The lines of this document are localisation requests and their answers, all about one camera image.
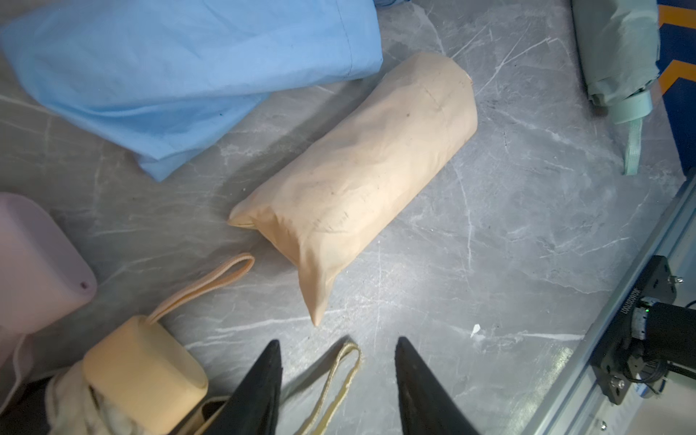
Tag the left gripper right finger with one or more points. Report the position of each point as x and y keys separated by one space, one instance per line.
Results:
x=425 y=407

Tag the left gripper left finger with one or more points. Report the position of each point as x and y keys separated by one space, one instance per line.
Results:
x=253 y=408

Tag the cream umbrella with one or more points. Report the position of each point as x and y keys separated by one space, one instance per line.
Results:
x=139 y=379

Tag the beige sleeved umbrella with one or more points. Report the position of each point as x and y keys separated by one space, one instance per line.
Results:
x=327 y=205

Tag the pink umbrella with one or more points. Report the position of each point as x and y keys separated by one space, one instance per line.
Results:
x=43 y=279

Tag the blue umbrella sleeve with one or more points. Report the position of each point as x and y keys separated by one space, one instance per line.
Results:
x=168 y=79

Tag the mint green sleeved umbrella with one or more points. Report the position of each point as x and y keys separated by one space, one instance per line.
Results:
x=618 y=45

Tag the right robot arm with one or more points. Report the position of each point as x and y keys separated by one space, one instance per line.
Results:
x=667 y=335

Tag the aluminium front rail frame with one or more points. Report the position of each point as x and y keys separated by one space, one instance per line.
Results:
x=575 y=403

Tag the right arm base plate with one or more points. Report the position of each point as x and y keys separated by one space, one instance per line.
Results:
x=617 y=359

